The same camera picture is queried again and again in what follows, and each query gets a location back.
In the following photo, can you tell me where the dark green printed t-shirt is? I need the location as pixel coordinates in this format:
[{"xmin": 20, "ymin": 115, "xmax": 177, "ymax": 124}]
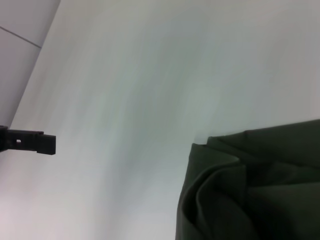
[{"xmin": 174, "ymin": 119, "xmax": 320, "ymax": 240}]

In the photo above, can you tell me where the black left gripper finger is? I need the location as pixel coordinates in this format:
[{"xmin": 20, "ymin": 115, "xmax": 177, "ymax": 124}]
[{"xmin": 0, "ymin": 126, "xmax": 57, "ymax": 156}]

